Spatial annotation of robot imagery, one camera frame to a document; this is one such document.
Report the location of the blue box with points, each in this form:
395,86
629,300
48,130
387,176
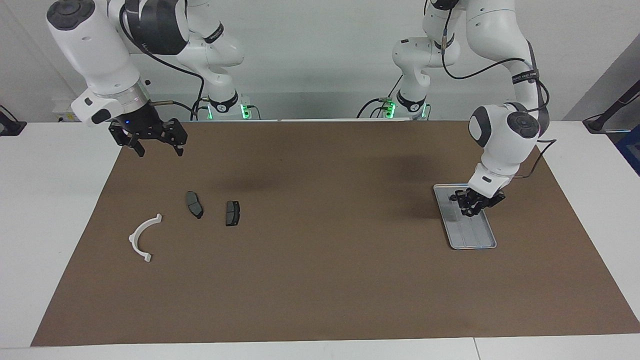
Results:
631,150

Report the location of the dark rectangular brake pad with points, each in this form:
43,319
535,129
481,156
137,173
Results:
232,213

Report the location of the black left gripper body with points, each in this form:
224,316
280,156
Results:
482,198

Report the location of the silver metal tray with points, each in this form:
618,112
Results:
472,232

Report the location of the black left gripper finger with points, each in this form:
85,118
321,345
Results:
477,209
465,207

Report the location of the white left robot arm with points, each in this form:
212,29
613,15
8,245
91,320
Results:
505,140

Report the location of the black slanted stand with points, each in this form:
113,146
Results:
612,107

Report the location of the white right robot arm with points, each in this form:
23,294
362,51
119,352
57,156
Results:
100,55

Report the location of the black stand foot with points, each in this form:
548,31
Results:
10,127

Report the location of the grey curved brake pad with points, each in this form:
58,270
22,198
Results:
194,205

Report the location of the white power box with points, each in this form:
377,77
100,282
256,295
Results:
62,112

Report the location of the brown table mat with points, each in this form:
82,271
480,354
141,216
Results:
325,280

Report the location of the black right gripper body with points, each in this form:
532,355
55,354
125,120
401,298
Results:
147,127

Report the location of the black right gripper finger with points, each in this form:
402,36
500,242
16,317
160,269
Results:
138,147
178,146

